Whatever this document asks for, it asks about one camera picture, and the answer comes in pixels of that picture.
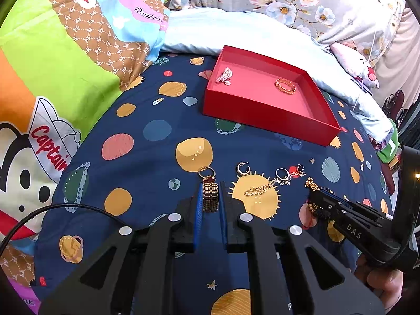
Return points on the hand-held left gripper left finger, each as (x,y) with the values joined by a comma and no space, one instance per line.
(198,218)

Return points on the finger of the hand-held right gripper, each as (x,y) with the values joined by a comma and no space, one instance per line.
(320,205)
(331,194)

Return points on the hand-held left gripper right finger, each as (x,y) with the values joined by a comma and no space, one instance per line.
(223,221)

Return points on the wide gold link band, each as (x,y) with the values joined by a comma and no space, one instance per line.
(210,197)

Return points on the red cardboard box tray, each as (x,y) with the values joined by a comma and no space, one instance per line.
(262,115)

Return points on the person's right hand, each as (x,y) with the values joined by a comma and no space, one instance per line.
(384,282)

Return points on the black and gold hoop earring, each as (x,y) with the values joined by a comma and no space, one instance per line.
(243,171)

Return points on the navy planet print blanket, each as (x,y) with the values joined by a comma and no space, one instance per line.
(144,170)

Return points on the green cloth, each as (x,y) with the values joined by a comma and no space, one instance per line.
(390,146)

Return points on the pink cartoon pillow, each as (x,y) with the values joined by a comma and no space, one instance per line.
(352,60)

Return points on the silver crystal brooch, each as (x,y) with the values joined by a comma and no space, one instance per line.
(224,74)

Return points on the beige cloth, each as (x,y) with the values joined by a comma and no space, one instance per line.
(398,59)

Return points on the colourful cartoon monkey quilt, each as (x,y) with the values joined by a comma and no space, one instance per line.
(49,55)

